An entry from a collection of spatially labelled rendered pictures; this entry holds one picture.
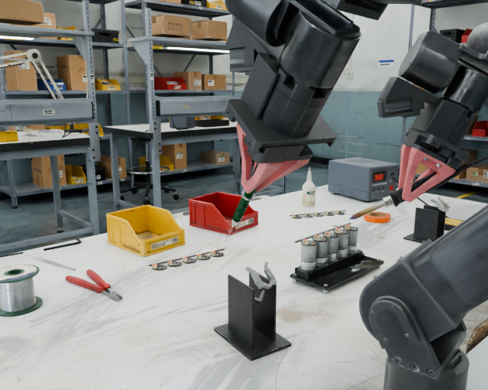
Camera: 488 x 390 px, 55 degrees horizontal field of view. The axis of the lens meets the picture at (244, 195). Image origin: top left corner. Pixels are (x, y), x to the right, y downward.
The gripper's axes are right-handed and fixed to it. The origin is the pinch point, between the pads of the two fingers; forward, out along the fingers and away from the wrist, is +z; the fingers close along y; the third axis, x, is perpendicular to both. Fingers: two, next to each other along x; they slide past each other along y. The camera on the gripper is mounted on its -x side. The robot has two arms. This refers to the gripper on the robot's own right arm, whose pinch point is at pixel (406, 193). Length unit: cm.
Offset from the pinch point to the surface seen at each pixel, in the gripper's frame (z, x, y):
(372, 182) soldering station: 4, 10, -50
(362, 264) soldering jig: 13.6, 0.9, -3.0
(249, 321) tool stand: 19.4, -16.4, 21.9
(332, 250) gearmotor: 13.3, -5.2, -1.4
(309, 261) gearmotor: 15.6, -8.6, 2.7
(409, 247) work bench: 9.6, 11.5, -15.0
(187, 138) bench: 50, -58, -266
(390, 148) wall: -9, 148, -511
